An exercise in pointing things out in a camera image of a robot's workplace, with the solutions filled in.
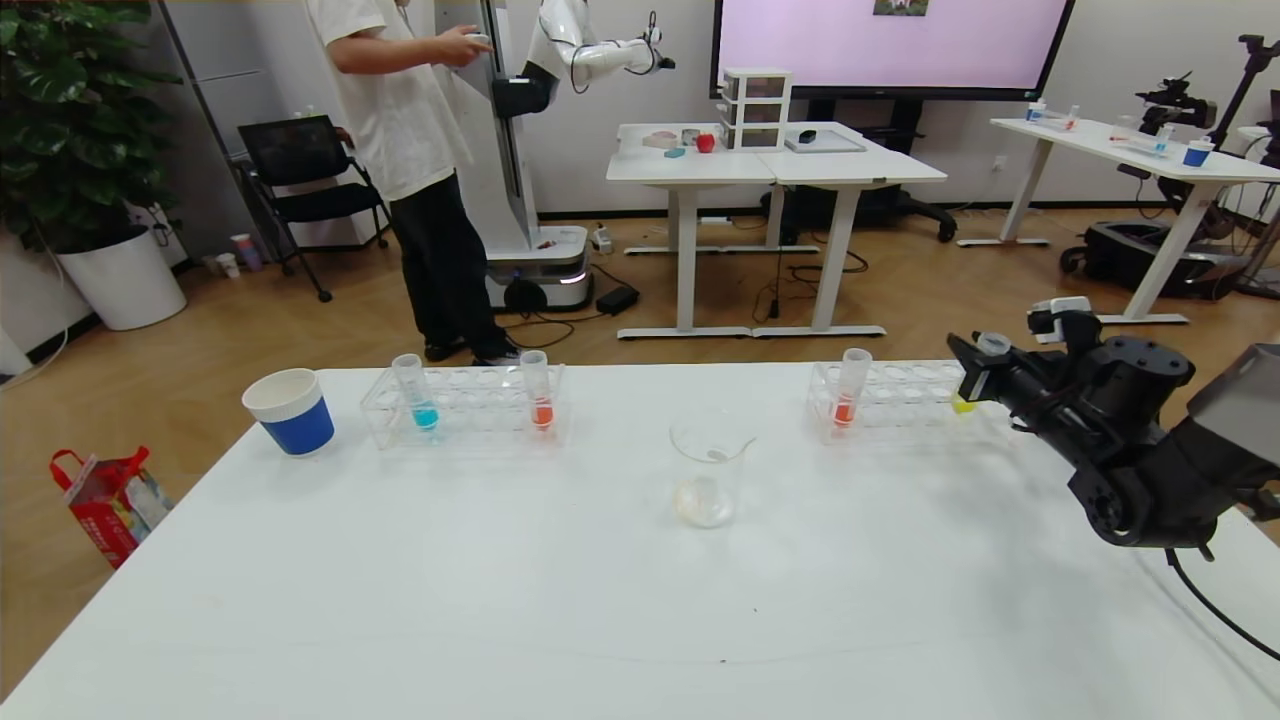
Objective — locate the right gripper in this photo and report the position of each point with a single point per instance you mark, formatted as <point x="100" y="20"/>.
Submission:
<point x="981" y="377"/>

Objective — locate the yellow pigment test tube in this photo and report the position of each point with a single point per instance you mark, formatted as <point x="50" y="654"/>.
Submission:
<point x="993" y="343"/>

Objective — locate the red pigment test tube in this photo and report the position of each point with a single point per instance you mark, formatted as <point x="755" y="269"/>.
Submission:
<point x="541" y="411"/>
<point x="845" y="408"/>

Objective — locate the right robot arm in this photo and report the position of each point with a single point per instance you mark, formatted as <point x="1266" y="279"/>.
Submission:
<point x="1230" y="420"/>

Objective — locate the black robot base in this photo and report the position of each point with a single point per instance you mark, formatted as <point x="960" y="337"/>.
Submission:
<point x="1130" y="257"/>

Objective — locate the clear plastic test tube rack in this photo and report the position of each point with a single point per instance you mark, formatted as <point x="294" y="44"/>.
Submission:
<point x="900" y="400"/>
<point x="468" y="403"/>

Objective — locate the clear glass beaker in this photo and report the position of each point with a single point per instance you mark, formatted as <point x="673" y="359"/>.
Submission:
<point x="705" y="500"/>

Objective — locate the blue pigment test tube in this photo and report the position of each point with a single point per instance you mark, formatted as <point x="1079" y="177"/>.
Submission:
<point x="424" y="414"/>

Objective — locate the black screen stand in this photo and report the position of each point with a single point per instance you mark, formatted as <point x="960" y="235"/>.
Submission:
<point x="900" y="206"/>

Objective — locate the grey flat tray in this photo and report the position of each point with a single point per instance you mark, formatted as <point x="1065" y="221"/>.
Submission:
<point x="828" y="144"/>

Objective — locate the long white standing desk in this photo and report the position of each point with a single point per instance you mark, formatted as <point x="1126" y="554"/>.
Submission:
<point x="1120" y="146"/>

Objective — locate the small blue cup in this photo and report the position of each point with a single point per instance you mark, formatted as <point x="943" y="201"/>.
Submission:
<point x="1196" y="154"/>

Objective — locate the clear drawer organizer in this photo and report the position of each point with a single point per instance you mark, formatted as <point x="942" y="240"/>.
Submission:
<point x="757" y="110"/>

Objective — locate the black power adapter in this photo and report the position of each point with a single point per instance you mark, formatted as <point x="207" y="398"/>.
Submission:
<point x="617" y="300"/>

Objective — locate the white power strip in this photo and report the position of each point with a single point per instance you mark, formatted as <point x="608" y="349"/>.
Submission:
<point x="601" y="238"/>

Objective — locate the white humanoid robot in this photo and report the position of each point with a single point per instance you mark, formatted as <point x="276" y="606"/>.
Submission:
<point x="550" y="250"/>

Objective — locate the person in white shirt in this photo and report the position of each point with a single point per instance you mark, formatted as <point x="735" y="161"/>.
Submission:
<point x="400" y="110"/>

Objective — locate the blue white paper cup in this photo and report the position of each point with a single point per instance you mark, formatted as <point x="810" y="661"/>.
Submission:
<point x="297" y="425"/>

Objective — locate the black folding chair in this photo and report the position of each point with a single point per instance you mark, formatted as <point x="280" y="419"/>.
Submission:
<point x="300" y="155"/>

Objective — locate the small white cup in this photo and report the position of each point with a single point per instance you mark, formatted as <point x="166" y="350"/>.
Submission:
<point x="228" y="265"/>

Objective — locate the white plant pot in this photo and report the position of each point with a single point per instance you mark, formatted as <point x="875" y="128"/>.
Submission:
<point x="122" y="282"/>

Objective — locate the red gift bag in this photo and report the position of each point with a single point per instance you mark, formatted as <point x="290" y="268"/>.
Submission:
<point x="108" y="512"/>

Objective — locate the green leafy plant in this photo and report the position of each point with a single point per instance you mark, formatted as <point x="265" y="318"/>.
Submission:
<point x="70" y="120"/>

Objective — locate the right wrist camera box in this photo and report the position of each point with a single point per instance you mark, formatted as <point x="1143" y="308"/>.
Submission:
<point x="1060" y="312"/>

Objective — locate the large wall display screen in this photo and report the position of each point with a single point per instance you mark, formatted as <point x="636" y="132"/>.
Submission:
<point x="890" y="50"/>

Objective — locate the black camera rig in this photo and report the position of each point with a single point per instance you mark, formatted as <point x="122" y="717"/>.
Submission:
<point x="1172" y="101"/>

